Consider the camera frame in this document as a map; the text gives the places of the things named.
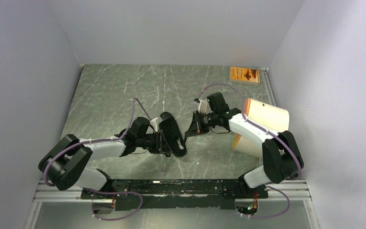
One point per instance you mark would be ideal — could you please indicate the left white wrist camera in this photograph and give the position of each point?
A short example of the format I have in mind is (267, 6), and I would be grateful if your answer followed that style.
(155, 122)

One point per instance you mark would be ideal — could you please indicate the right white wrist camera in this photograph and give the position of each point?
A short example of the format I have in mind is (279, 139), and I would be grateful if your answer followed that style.
(202, 107)

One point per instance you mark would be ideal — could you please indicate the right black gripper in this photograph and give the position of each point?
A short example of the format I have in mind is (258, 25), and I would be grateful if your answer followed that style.
(196, 127)

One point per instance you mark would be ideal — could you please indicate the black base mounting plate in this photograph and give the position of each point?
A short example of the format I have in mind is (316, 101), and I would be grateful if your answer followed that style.
(128, 194)

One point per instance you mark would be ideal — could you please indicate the white cylindrical lampshade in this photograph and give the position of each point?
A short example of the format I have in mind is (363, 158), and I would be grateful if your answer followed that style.
(268, 116)

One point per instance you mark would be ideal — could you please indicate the orange book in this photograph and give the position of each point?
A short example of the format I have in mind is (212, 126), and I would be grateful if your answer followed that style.
(244, 75)

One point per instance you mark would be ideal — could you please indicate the aluminium frame rail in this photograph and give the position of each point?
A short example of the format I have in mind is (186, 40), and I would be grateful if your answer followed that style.
(294, 190)

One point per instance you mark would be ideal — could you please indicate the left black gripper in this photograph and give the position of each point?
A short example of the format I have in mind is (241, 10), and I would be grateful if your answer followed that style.
(155, 149)

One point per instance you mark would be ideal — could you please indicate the black canvas shoe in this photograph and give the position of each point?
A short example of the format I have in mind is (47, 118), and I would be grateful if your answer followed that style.
(171, 138)

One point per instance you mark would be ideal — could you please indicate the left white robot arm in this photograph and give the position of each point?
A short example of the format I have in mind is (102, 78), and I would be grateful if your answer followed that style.
(66, 164)

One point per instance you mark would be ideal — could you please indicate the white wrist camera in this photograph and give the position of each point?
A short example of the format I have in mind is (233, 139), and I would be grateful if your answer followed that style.
(155, 122)
(202, 107)

